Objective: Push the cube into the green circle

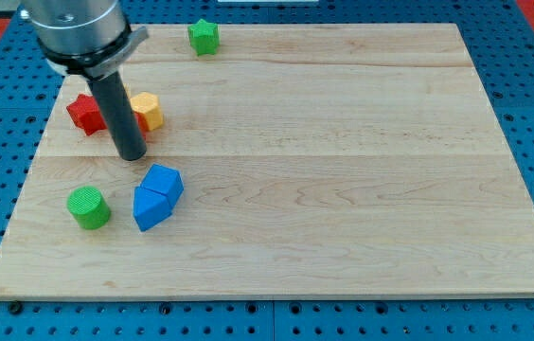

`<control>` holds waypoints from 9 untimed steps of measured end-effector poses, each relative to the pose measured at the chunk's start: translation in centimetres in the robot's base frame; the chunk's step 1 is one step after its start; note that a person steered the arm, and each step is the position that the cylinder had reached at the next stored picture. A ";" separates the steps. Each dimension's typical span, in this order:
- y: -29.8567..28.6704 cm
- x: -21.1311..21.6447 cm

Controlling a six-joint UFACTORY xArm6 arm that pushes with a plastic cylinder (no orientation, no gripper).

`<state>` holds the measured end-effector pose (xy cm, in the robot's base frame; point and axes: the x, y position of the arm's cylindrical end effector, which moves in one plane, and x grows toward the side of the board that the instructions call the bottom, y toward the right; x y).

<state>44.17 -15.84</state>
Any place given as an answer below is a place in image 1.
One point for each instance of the green cylinder block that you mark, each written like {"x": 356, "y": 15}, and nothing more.
{"x": 88, "y": 208}

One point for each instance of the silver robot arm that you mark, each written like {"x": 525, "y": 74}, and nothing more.
{"x": 88, "y": 38}

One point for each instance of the red star block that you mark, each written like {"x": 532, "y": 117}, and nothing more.
{"x": 85, "y": 114}

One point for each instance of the blue cube block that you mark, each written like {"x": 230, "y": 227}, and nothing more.
{"x": 165, "y": 181}

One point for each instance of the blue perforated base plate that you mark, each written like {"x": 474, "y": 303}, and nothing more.
{"x": 500, "y": 36}

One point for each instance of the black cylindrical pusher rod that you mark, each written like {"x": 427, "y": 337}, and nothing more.
{"x": 118, "y": 115}

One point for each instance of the red block behind rod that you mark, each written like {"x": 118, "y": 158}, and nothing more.
{"x": 142, "y": 124}

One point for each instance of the green star block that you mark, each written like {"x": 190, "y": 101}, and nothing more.
{"x": 204, "y": 37}

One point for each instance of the blue triangular block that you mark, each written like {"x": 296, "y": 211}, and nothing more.
{"x": 149, "y": 208}

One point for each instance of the wooden board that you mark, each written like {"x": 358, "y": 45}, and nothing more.
{"x": 319, "y": 162}

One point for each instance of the yellow hexagon block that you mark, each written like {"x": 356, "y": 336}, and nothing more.
{"x": 148, "y": 105}

